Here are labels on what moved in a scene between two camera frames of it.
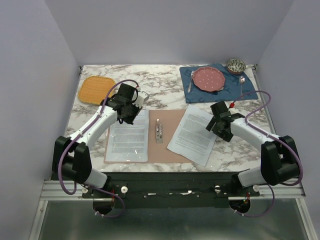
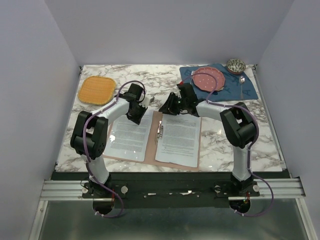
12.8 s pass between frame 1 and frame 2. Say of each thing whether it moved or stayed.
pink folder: moved
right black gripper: moved
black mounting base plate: stayed
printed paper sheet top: stayed
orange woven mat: stayed
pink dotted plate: stayed
